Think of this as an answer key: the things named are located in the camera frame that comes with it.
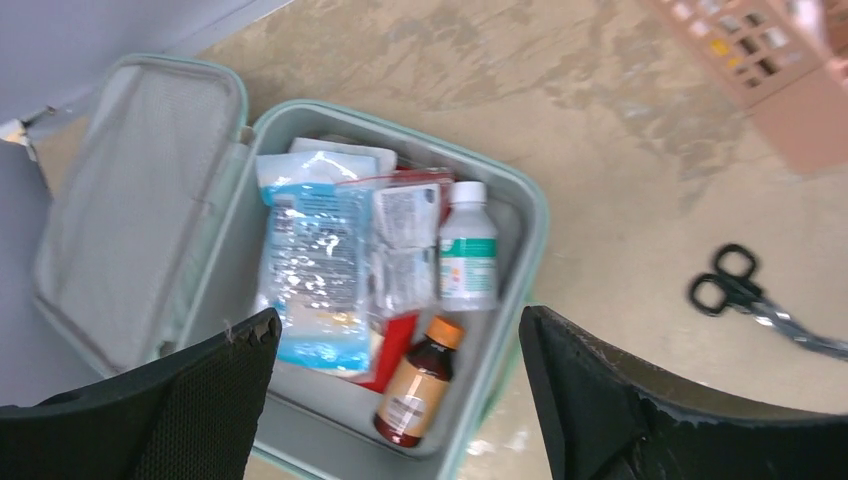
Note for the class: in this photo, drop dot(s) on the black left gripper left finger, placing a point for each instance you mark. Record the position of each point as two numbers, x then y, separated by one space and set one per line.
190 415

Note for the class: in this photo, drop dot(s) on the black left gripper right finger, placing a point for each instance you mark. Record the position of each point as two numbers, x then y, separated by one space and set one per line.
607 414

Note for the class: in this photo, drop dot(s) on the black handled scissors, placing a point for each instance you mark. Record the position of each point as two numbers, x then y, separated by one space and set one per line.
743 294

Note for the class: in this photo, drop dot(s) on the brown bottle orange cap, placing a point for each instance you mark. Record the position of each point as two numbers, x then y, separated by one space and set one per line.
414 394

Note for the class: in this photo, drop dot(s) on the red first aid pouch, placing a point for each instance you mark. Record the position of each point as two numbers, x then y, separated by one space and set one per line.
392 339

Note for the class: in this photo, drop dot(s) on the small white bottle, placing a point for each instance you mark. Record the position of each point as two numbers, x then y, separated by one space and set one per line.
468 248

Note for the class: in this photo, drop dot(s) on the blue wet wipes pack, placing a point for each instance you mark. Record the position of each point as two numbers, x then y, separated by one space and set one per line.
314 263

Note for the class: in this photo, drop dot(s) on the clear bag alcohol pads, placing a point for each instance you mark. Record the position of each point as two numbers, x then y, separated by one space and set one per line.
407 208

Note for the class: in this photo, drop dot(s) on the white blue mask packet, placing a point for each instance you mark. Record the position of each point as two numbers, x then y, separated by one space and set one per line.
386 159

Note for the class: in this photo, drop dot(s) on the green medicine case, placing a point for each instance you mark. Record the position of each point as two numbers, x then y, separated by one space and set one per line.
154 239

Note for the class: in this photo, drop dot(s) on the peach desk file organizer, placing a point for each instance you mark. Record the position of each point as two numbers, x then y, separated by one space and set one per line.
784 63

